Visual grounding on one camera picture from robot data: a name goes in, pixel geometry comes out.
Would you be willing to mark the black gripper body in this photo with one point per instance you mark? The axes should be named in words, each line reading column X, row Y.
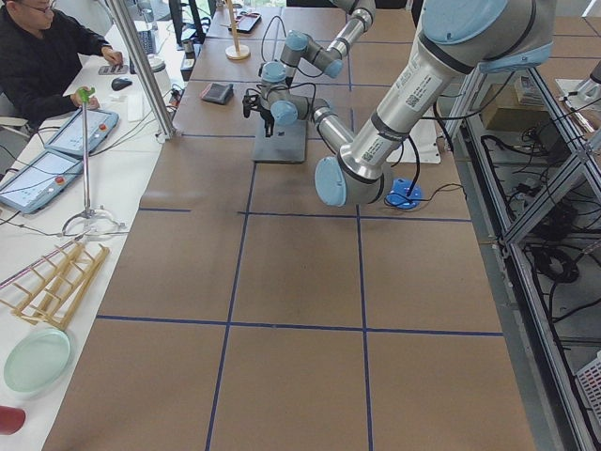
column 266, row 115

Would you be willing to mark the grey laptop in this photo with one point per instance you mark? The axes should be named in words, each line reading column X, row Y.
column 286, row 145

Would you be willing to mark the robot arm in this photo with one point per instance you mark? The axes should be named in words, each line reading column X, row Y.
column 328, row 60
column 453, row 38

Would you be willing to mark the person's right hand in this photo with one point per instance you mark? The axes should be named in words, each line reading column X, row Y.
column 112, row 56

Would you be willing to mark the person's left hand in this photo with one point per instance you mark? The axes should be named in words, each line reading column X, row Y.
column 90, row 101

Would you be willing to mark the grey folded cloth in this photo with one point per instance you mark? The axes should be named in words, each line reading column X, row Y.
column 217, row 93

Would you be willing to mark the wooden mug tree stand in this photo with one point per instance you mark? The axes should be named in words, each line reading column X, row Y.
column 237, row 51

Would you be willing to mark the black box with label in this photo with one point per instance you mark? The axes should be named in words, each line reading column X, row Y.
column 191, row 54

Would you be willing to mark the blue desk lamp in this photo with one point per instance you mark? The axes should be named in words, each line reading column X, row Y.
column 404, row 195

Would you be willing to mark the black computer mouse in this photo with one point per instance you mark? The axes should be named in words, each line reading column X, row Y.
column 120, row 83

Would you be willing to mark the far teach pendant tablet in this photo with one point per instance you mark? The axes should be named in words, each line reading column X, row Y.
column 70, row 137

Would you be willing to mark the teach pendant tablet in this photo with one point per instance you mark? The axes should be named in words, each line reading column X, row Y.
column 40, row 182
column 70, row 137

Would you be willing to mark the person in black shirt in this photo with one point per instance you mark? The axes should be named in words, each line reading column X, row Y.
column 41, row 48

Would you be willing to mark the near teach pendant tablet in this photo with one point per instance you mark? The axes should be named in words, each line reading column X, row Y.
column 40, row 182

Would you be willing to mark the wooden dish rack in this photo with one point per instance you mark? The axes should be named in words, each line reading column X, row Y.
column 51, row 289

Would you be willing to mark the green glass plate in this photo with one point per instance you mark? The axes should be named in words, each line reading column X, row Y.
column 37, row 361

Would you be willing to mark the red cup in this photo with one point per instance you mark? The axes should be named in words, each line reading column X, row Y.
column 11, row 419

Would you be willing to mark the white plastic basket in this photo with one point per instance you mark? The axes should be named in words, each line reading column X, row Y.
column 588, row 380

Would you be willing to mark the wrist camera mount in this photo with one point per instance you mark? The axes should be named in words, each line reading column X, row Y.
column 251, row 103

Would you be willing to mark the aluminium frame post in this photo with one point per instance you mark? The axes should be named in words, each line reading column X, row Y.
column 128, row 32

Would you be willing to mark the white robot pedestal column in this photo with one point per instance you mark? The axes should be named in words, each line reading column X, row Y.
column 425, row 135

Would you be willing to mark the green handled reach grabber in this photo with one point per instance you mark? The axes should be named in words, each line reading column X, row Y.
column 90, row 222

